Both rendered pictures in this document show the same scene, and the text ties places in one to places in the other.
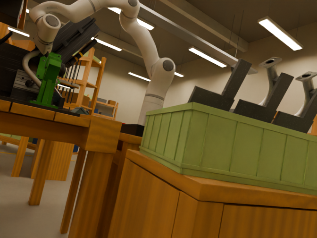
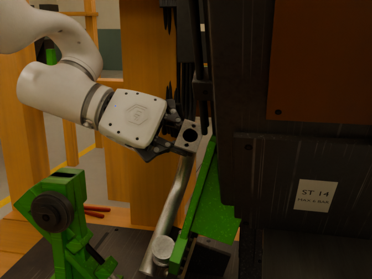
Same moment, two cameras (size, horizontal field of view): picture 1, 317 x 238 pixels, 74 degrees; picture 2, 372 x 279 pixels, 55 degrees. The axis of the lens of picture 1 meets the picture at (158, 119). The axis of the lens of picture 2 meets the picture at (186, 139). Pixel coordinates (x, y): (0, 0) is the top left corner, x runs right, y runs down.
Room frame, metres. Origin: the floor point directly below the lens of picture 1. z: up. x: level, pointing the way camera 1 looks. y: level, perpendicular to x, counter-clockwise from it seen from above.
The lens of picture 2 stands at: (1.70, 0.37, 1.43)
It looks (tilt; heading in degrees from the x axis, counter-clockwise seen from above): 18 degrees down; 137
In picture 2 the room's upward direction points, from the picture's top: straight up
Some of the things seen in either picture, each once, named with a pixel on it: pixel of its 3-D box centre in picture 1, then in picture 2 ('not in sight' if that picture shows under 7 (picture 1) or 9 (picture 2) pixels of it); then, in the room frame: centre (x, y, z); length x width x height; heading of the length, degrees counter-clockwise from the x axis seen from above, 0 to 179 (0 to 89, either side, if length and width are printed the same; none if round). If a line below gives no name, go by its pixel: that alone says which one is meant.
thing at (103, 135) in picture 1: (67, 124); not in sight; (1.54, 0.64, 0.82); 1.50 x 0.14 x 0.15; 34
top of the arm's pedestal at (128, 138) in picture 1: (144, 140); not in sight; (1.23, 0.06, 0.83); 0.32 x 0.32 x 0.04; 28
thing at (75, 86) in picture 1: (48, 79); (316, 243); (1.50, 0.83, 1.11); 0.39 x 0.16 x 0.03; 124
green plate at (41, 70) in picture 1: (48, 66); (218, 189); (1.35, 0.78, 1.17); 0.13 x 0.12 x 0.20; 34
